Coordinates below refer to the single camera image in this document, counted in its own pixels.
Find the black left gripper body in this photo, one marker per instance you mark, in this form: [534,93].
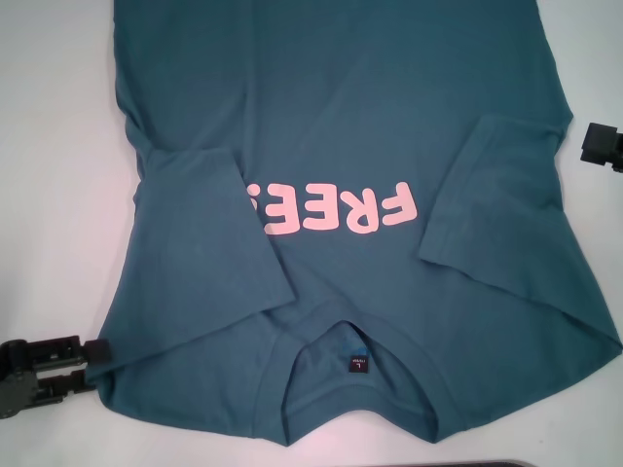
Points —
[17,384]

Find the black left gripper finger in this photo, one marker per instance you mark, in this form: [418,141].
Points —
[63,384]
[97,351]

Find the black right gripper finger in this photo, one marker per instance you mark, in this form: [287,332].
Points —
[598,143]

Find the blue shirt with pink print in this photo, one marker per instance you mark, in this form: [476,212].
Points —
[340,97]

